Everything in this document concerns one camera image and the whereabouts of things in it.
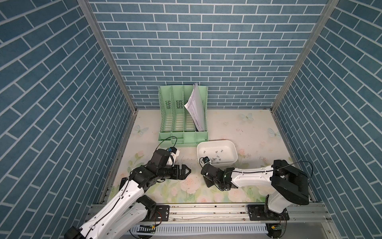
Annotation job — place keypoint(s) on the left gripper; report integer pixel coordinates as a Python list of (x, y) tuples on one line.
[(175, 175)]

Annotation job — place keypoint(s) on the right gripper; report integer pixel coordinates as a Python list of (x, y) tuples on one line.
[(206, 181)]

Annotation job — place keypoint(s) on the white plastic storage box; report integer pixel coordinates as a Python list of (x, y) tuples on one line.
[(221, 153)]

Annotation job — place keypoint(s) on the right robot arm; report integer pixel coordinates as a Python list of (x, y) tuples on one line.
[(290, 185)]

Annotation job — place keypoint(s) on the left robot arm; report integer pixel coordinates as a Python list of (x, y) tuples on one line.
[(131, 205)]

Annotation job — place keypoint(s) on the green plastic file organizer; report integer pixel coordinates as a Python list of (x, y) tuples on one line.
[(177, 126)]

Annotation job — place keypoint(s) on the white paper stack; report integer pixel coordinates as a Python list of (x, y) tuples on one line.
[(196, 109)]

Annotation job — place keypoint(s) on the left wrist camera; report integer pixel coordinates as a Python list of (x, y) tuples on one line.
[(174, 153)]

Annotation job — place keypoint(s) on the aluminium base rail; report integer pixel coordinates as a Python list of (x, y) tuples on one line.
[(238, 213)]

